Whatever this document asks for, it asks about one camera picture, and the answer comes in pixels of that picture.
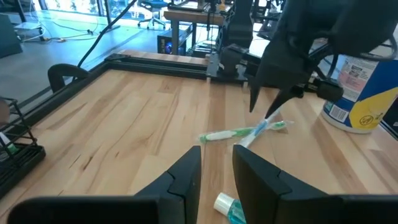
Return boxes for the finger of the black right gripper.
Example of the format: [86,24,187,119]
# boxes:
[248,83,262,113]
[266,86,301,119]

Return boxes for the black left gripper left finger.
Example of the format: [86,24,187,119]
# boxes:
[6,145,202,224]

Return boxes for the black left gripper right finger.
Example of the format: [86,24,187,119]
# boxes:
[232,144,398,224]

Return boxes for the blue toothbrush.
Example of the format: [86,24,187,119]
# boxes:
[238,107,282,149]

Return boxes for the blue mouthwash bottle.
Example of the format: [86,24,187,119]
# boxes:
[213,192,247,224]

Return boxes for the green toothbrush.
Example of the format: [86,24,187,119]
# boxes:
[0,131,19,156]
[198,119,295,145]

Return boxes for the wooden desk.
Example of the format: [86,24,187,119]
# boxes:
[163,8,225,56]

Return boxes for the black computer tower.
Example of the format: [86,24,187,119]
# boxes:
[156,29,188,56]

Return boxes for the blue office chair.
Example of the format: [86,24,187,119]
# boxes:
[137,0,168,31]

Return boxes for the dark grey cabinet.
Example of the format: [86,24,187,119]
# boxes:
[0,12,23,59]

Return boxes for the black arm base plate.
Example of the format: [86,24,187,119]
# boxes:
[206,52,249,83]

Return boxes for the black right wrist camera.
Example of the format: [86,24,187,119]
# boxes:
[303,77,345,102]

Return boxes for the black aluminium table frame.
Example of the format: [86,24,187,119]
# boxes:
[18,52,398,141]

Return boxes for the black wire caddy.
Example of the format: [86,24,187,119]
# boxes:
[0,97,47,198]

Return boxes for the long black hanging cable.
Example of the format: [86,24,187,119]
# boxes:
[76,0,138,68]

